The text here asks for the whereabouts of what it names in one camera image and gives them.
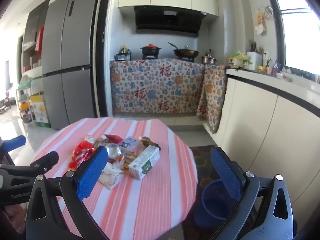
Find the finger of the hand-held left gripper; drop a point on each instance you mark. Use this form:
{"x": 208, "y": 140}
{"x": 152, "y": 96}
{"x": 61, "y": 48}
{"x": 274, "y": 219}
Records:
{"x": 15, "y": 142}
{"x": 47, "y": 160}

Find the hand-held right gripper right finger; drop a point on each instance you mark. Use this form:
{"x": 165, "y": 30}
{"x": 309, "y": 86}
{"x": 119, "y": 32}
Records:
{"x": 226, "y": 177}

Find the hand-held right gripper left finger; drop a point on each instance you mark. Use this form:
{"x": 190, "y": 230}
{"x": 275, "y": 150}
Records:
{"x": 92, "y": 173}

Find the white patterned paper packet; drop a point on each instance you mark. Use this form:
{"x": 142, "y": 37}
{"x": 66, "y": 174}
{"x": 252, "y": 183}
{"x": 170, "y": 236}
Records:
{"x": 111, "y": 176}

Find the red plastic wrapper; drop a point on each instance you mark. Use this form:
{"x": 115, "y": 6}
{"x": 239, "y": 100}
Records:
{"x": 81, "y": 152}

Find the blue plastic mesh basket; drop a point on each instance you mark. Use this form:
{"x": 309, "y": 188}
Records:
{"x": 212, "y": 205}

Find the clear plastic wrapper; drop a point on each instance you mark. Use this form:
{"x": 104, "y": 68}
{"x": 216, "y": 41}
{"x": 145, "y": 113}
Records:
{"x": 93, "y": 140}

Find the red white snack wrapper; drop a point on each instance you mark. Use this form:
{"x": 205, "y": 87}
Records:
{"x": 113, "y": 139}

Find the white packet black print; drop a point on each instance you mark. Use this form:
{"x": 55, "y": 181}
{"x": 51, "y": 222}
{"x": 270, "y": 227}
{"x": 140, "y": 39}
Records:
{"x": 130, "y": 143}

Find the green white milk carton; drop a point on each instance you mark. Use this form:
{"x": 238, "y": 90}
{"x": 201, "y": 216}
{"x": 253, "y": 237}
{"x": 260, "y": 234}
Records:
{"x": 145, "y": 163}

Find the brown wrapper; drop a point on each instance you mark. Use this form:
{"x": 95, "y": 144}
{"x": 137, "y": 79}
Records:
{"x": 150, "y": 143}

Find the hexagon patterned rug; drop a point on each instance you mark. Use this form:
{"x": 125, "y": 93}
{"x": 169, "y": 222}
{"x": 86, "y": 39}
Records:
{"x": 202, "y": 160}

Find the printed cardboard box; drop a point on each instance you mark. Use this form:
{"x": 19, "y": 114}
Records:
{"x": 41, "y": 112}

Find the rack with green basin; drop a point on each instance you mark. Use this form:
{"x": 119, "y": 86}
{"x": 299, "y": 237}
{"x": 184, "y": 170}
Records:
{"x": 23, "y": 97}

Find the pink striped tablecloth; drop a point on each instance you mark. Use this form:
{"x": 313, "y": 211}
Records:
{"x": 150, "y": 205}

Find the white base cabinets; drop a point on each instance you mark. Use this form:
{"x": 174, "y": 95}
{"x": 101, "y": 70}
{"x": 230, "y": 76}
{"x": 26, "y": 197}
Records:
{"x": 275, "y": 130}

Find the narrow patterned fringed cloth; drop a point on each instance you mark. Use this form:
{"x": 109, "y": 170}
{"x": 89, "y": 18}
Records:
{"x": 212, "y": 97}

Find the open shelf unit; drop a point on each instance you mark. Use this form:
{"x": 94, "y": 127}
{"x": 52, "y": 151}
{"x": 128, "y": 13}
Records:
{"x": 32, "y": 42}

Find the grey refrigerator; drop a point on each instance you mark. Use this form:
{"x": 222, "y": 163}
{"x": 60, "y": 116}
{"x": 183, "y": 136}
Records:
{"x": 70, "y": 55}

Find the red hanging bag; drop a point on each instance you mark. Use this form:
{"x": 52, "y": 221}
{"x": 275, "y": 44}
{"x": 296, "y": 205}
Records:
{"x": 40, "y": 41}

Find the large patterned fringed cloth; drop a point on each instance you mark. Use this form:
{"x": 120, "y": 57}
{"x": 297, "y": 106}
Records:
{"x": 155, "y": 87}

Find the small yellow jar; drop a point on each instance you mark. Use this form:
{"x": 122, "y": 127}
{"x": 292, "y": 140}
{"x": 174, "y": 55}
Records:
{"x": 262, "y": 69}

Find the small beige box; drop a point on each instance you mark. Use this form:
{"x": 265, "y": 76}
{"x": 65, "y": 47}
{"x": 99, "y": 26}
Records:
{"x": 232, "y": 62}

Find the steel pot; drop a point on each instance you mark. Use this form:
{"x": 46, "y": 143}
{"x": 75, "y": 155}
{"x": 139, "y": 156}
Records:
{"x": 209, "y": 59}

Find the white knife holder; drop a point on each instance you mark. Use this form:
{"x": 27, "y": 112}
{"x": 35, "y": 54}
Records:
{"x": 253, "y": 61}

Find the purple bottle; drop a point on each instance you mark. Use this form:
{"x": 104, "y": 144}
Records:
{"x": 276, "y": 68}

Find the green yellow plastic bag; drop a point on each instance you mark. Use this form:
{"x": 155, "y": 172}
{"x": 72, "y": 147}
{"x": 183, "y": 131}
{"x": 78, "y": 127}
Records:
{"x": 239, "y": 56}

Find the black rack with bottles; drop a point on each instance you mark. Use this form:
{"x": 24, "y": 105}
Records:
{"x": 123, "y": 55}

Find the black gas stove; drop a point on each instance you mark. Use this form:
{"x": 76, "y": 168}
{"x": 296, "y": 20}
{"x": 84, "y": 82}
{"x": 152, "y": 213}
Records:
{"x": 150, "y": 56}

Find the wok with glass lid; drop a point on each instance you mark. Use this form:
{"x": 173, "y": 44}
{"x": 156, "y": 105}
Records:
{"x": 186, "y": 52}

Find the black clay pot orange lid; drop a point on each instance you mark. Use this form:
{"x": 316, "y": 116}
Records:
{"x": 150, "y": 49}

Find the hanging plastic bag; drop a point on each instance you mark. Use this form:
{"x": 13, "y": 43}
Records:
{"x": 260, "y": 21}

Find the black range hood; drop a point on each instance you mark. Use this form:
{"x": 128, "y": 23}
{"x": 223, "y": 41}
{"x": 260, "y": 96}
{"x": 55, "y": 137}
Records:
{"x": 167, "y": 20}

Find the window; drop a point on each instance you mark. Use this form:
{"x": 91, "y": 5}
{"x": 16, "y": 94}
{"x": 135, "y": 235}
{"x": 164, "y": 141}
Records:
{"x": 300, "y": 25}

